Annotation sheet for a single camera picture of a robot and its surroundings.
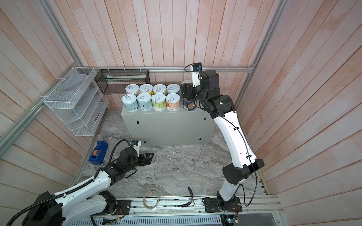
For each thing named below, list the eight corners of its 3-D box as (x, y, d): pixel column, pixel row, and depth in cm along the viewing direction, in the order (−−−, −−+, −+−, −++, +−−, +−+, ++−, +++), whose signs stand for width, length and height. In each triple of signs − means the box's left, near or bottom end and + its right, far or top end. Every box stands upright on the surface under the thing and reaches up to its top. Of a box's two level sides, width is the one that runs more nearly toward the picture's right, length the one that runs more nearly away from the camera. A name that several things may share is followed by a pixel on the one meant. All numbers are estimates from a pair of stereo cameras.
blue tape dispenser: (93, 164, 91) (87, 159, 85) (100, 145, 100) (96, 140, 94) (102, 164, 91) (97, 159, 85) (108, 145, 100) (104, 140, 94)
